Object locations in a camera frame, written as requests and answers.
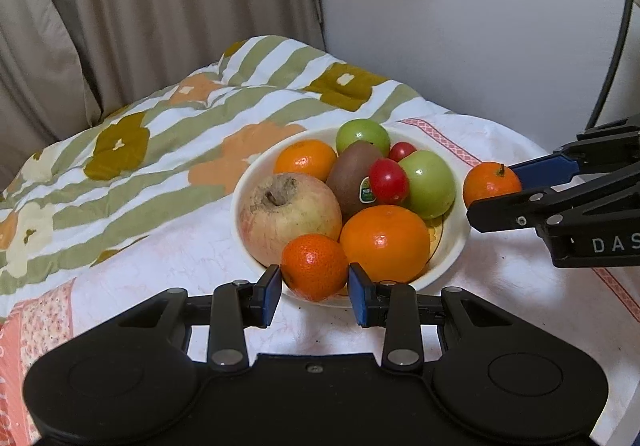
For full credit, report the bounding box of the black cable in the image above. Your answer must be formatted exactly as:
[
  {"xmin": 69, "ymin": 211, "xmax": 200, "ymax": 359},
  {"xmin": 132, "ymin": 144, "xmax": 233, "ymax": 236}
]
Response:
[{"xmin": 584, "ymin": 0, "xmax": 638, "ymax": 130}]

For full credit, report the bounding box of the small mandarin with stem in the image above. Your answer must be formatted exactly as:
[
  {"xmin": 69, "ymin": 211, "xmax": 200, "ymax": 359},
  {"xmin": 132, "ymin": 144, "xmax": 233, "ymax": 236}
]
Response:
[{"xmin": 462, "ymin": 161, "xmax": 522, "ymax": 208}]

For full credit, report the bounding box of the brown kiwi with sticker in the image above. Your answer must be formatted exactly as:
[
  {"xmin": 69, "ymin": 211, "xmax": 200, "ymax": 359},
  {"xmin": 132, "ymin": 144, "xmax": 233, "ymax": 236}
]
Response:
[{"xmin": 326, "ymin": 142, "xmax": 383, "ymax": 220}]

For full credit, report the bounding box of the large yellow-red apple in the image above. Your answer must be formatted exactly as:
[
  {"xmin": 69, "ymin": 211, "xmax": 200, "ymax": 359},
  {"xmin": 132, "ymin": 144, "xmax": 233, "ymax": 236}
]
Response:
[{"xmin": 236, "ymin": 173, "xmax": 343, "ymax": 266}]

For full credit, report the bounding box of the large red cherry tomato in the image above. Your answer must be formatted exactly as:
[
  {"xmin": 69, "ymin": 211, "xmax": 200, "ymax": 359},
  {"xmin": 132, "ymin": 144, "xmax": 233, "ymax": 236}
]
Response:
[{"xmin": 369, "ymin": 158, "xmax": 409, "ymax": 204}]

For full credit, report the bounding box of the green apple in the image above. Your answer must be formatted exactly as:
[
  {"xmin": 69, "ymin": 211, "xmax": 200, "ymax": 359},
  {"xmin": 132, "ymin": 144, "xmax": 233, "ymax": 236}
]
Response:
[
  {"xmin": 399, "ymin": 150, "xmax": 457, "ymax": 220},
  {"xmin": 335, "ymin": 119, "xmax": 390, "ymax": 157}
]

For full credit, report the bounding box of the white fruit bowl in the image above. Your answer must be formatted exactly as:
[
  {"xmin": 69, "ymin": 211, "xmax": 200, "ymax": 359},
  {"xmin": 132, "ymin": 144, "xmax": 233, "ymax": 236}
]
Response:
[{"xmin": 232, "ymin": 126, "xmax": 470, "ymax": 307}]

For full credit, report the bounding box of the floral striped duvet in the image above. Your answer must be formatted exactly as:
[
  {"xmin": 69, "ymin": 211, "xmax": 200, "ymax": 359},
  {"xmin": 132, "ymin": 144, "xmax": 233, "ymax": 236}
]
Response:
[{"xmin": 1, "ymin": 36, "xmax": 442, "ymax": 313}]

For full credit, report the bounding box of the green apple front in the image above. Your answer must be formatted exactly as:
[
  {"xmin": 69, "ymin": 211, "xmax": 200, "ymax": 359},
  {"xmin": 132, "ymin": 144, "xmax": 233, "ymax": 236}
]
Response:
[{"xmin": 399, "ymin": 150, "xmax": 457, "ymax": 220}]

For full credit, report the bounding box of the green apple back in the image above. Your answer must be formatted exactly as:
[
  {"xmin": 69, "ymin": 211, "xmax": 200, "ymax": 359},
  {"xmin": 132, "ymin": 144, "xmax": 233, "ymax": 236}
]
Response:
[{"xmin": 335, "ymin": 119, "xmax": 390, "ymax": 157}]

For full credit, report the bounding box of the large orange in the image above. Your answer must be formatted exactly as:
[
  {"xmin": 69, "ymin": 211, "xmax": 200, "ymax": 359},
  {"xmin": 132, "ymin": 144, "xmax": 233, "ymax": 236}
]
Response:
[{"xmin": 340, "ymin": 204, "xmax": 431, "ymax": 282}]

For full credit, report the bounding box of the beige curtain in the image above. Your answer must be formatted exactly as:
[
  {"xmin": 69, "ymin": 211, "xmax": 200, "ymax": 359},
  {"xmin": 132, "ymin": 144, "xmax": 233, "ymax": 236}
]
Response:
[{"xmin": 1, "ymin": 0, "xmax": 323, "ymax": 183}]

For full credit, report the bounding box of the small red cherry tomato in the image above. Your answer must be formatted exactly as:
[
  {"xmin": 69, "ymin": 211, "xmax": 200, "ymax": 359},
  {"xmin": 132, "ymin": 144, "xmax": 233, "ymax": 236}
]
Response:
[{"xmin": 387, "ymin": 142, "xmax": 416, "ymax": 162}]

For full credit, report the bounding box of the orange mandarin back of bowl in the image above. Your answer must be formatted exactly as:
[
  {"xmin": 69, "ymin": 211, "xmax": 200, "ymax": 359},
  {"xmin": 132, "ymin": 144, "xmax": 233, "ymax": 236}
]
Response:
[{"xmin": 273, "ymin": 140, "xmax": 337, "ymax": 182}]

